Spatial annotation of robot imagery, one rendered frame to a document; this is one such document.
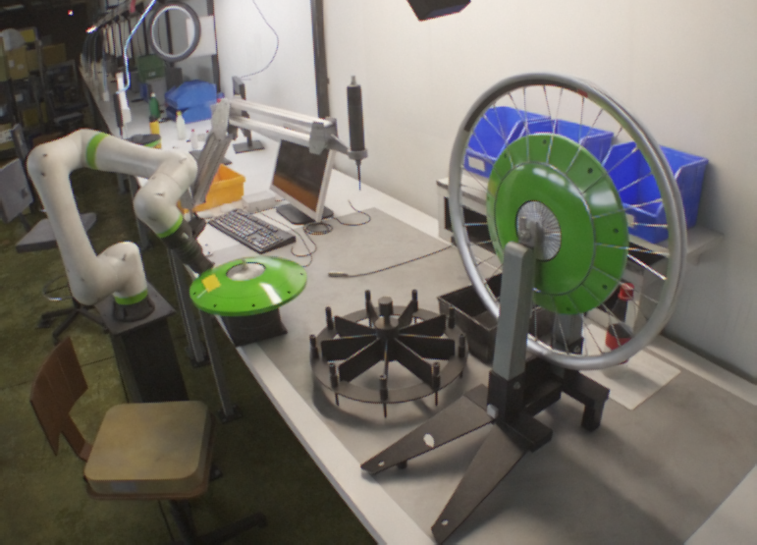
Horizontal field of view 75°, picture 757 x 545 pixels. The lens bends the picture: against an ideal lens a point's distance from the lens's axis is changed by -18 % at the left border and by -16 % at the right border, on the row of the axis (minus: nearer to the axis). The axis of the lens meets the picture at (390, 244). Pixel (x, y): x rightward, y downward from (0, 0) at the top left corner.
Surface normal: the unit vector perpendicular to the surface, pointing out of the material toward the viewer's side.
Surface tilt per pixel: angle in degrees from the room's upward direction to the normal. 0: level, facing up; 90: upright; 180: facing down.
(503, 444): 18
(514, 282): 87
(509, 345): 87
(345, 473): 0
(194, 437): 0
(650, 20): 90
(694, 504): 0
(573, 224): 86
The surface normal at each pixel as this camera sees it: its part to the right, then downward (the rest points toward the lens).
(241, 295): -0.01, -0.71
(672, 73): -0.85, 0.25
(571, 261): -0.70, 0.37
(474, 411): -0.30, -0.79
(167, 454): -0.05, -0.91
